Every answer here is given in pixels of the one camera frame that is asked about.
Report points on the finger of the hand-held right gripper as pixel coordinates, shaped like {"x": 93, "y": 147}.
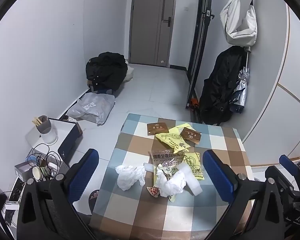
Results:
{"x": 288, "y": 166}
{"x": 280, "y": 175}

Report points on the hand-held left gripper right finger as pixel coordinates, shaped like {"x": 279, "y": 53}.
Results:
{"x": 218, "y": 177}

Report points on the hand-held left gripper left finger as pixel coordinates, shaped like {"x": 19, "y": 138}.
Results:
{"x": 83, "y": 172}

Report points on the long white foam piece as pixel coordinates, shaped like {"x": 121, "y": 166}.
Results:
{"x": 193, "y": 185}

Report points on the white tissue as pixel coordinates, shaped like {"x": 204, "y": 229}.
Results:
{"x": 172, "y": 185}
{"x": 128, "y": 177}

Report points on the brown foil packet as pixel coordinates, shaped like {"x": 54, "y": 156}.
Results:
{"x": 157, "y": 129}
{"x": 191, "y": 135}

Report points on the clear printed bread wrapper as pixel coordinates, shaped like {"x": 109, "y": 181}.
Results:
{"x": 165, "y": 158}

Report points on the small white foam piece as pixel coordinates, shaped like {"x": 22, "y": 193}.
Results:
{"x": 148, "y": 166}

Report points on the red patterned triangular wrapper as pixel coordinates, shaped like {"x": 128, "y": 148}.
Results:
{"x": 153, "y": 191}

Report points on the white shoulder bag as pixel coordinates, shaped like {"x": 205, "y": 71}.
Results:
{"x": 237, "y": 25}

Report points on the person's foot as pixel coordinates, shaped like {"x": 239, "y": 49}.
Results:
{"x": 95, "y": 194}

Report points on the black slipper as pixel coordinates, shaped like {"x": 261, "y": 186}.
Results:
{"x": 93, "y": 202}

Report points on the navy box with white lid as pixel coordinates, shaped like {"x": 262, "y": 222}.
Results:
{"x": 70, "y": 142}

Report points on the white paper cup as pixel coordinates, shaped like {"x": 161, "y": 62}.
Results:
{"x": 38, "y": 173}

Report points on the blue plastic lid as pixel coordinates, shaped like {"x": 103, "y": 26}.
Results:
{"x": 31, "y": 159}

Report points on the grey white cup holder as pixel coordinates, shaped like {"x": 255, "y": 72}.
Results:
{"x": 46, "y": 132}

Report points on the checked tablecloth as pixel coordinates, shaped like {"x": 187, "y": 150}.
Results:
{"x": 130, "y": 205}

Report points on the grey speckled storage box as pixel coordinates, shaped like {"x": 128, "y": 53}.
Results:
{"x": 22, "y": 170}

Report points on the grey plastic parcel bag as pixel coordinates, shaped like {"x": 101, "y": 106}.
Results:
{"x": 90, "y": 107}

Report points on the wooden chopsticks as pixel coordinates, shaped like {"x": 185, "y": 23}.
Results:
{"x": 37, "y": 122}

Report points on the orange black object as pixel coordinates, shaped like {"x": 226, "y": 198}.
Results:
{"x": 193, "y": 103}

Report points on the brown cardboard box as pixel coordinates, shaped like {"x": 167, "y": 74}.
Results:
{"x": 90, "y": 83}

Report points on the silver folded umbrella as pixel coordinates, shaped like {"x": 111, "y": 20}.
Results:
{"x": 241, "y": 90}

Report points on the black backpack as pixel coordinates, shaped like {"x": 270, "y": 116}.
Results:
{"x": 220, "y": 87}

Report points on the black jacket pile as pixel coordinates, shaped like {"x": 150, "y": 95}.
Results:
{"x": 105, "y": 70}

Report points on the black framed glass door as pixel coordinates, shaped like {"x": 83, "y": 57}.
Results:
{"x": 198, "y": 42}

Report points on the grey entrance door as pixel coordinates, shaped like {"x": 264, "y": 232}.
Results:
{"x": 150, "y": 30}

